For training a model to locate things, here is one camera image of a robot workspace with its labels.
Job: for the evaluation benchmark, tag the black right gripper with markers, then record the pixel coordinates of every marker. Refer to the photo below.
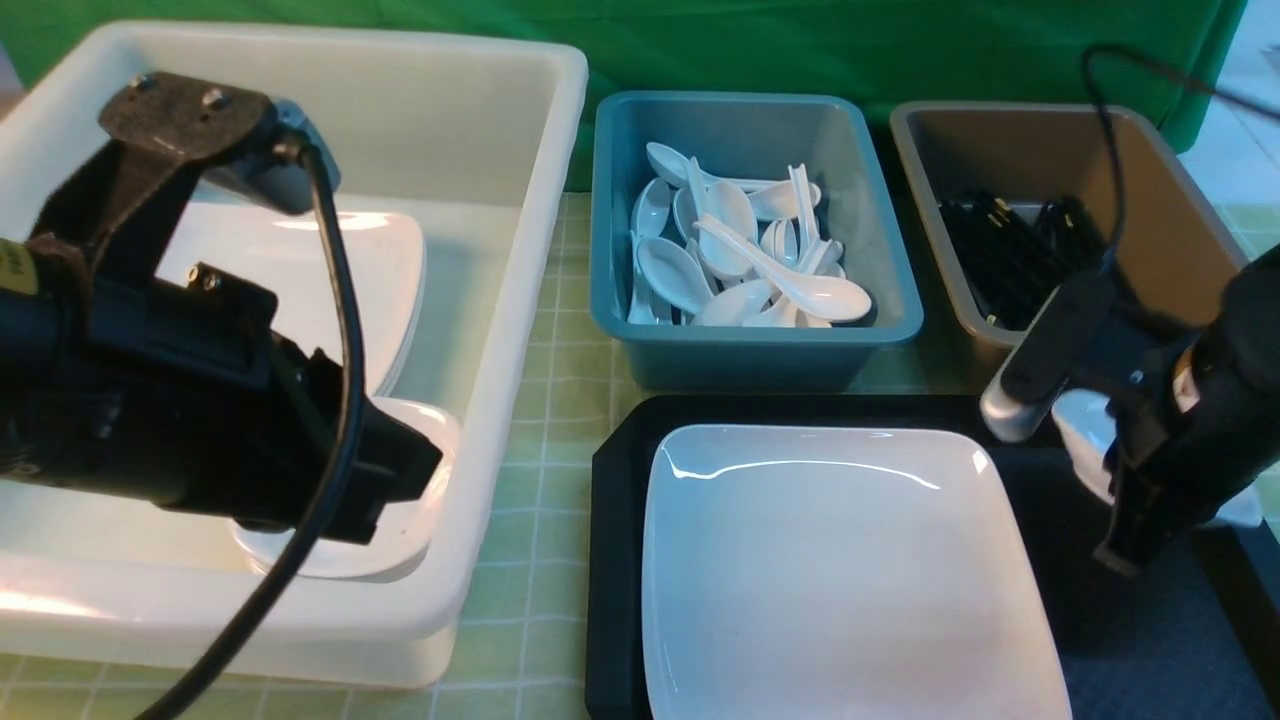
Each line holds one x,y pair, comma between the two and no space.
1199,433

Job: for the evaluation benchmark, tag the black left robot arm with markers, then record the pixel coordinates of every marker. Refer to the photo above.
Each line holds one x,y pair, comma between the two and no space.
43,372

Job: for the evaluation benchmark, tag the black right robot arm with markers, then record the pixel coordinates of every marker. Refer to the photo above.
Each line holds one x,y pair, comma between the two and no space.
1247,318

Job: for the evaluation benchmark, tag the pile of black chopsticks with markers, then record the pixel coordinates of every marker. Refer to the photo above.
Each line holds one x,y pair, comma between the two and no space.
1014,256

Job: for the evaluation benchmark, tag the white sauce dish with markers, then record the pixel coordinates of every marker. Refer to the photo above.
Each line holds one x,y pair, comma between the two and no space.
405,529
1088,432

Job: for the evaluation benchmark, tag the large white plastic tub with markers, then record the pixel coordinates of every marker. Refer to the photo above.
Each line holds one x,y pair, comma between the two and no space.
472,137

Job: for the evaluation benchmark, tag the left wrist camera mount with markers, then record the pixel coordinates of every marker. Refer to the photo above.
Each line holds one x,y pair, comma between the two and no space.
115,216

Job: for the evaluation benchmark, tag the grey-brown plastic bin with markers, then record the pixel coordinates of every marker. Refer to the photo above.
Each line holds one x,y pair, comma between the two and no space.
1175,255

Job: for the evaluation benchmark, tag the pile of white spoons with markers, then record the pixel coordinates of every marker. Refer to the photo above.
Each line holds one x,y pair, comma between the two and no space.
682,275

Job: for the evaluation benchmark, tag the white sauce dish in tub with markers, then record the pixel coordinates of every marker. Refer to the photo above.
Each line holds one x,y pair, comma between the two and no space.
405,529

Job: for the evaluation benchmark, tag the large white square plate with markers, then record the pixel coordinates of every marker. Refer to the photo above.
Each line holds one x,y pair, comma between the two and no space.
839,573

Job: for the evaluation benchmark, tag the green checked tablecloth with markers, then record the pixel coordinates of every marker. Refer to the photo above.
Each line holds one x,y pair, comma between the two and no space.
521,642

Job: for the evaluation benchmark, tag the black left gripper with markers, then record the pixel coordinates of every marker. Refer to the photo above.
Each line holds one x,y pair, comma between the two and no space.
193,403

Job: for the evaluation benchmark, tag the green backdrop cloth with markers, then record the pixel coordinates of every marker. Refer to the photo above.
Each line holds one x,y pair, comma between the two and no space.
876,54

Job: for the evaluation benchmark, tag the black serving tray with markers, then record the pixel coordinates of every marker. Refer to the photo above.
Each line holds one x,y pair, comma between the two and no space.
1194,637

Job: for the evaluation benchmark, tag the teal plastic bin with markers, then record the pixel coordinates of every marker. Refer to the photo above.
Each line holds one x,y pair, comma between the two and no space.
750,136

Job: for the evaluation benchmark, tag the stacked white square plates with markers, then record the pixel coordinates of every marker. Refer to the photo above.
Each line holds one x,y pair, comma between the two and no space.
284,255

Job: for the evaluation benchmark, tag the white ceramic soup spoon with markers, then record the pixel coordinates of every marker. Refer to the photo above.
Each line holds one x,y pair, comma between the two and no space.
830,298

